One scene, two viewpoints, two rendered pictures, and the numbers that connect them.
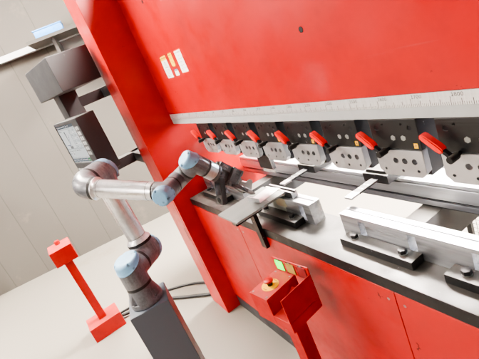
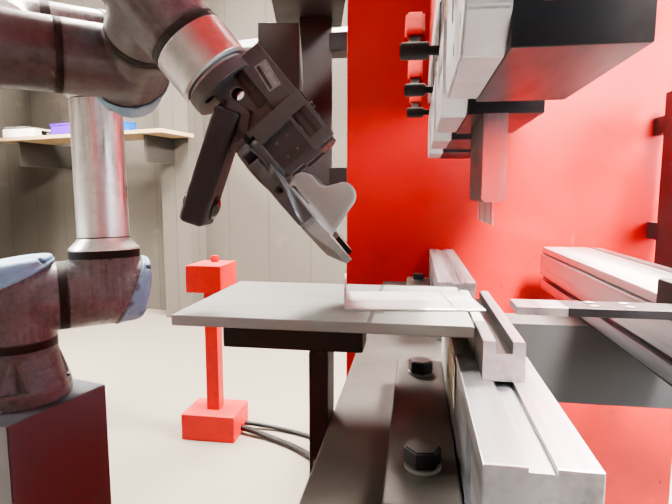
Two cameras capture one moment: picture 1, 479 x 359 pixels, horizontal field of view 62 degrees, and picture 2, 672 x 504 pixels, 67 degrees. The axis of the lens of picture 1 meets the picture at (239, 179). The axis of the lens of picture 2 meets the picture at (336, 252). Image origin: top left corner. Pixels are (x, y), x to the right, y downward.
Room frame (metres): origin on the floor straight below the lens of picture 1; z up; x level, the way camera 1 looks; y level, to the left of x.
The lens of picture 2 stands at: (1.21, -0.28, 1.11)
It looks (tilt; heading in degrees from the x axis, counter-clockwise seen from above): 6 degrees down; 33
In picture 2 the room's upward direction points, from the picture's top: straight up
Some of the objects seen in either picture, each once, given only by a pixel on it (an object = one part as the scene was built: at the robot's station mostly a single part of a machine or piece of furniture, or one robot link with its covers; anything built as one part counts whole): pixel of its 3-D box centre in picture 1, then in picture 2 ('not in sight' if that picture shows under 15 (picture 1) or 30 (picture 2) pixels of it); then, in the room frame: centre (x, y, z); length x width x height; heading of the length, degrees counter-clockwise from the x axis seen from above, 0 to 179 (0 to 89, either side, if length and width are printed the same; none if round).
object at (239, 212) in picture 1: (251, 204); (332, 303); (1.64, 0.00, 1.00); 0.26 x 0.18 x 0.01; 114
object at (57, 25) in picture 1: (49, 31); not in sight; (4.38, 1.15, 2.37); 0.29 x 0.20 x 0.09; 101
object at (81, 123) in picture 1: (85, 144); (283, 100); (2.58, 0.80, 1.42); 0.45 x 0.12 x 0.36; 35
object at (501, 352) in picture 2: (281, 191); (485, 326); (1.67, -0.15, 0.99); 0.20 x 0.03 x 0.03; 24
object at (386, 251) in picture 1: (378, 248); not in sight; (1.12, -0.33, 0.89); 0.30 x 0.05 x 0.03; 24
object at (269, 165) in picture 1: (266, 162); (486, 172); (1.70, -0.14, 1.13); 0.10 x 0.02 x 0.10; 24
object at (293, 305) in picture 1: (282, 293); not in sight; (1.30, 0.02, 0.75); 0.20 x 0.16 x 0.18; 31
